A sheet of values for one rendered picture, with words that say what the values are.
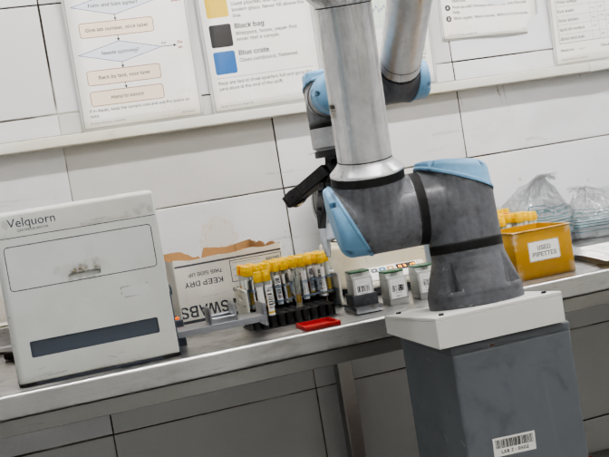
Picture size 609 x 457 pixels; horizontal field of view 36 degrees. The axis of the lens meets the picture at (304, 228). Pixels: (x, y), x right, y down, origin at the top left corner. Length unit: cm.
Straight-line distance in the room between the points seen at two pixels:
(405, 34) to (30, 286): 76
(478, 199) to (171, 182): 105
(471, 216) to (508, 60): 125
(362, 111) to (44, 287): 63
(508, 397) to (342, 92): 52
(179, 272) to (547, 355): 84
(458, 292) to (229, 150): 105
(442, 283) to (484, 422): 22
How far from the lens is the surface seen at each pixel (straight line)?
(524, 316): 143
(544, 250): 195
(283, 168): 238
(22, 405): 164
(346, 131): 141
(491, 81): 258
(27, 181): 230
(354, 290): 181
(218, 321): 171
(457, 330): 138
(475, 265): 145
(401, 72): 167
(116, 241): 166
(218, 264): 199
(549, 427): 149
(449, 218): 145
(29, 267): 166
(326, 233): 178
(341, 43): 139
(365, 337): 173
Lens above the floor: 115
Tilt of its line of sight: 3 degrees down
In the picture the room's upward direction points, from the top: 9 degrees counter-clockwise
